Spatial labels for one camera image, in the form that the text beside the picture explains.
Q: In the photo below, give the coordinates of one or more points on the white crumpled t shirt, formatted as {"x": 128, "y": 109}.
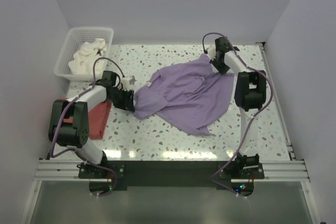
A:
{"x": 84, "y": 58}

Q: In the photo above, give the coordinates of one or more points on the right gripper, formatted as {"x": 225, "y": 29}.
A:
{"x": 221, "y": 70}

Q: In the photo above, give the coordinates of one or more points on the folded red t shirt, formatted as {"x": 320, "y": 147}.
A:
{"x": 97, "y": 120}

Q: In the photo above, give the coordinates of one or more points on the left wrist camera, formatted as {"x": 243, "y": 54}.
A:
{"x": 128, "y": 82}

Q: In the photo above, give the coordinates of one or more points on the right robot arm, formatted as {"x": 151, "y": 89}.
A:
{"x": 249, "y": 96}

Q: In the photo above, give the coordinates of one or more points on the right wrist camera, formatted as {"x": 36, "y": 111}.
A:
{"x": 211, "y": 52}

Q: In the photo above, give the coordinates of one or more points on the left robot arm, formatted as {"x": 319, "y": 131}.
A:
{"x": 95, "y": 93}

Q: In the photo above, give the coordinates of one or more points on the aluminium front rail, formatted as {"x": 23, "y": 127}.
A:
{"x": 67, "y": 170}

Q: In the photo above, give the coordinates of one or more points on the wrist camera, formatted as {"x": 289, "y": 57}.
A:
{"x": 211, "y": 52}
{"x": 128, "y": 82}

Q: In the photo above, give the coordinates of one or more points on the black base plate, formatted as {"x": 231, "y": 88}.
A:
{"x": 244, "y": 187}

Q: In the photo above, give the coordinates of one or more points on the purple t shirt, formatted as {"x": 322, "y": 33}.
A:
{"x": 190, "y": 96}

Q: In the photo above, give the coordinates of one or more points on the white plastic laundry basket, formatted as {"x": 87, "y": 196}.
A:
{"x": 74, "y": 39}

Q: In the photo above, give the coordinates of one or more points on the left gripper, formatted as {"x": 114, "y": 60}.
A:
{"x": 127, "y": 103}

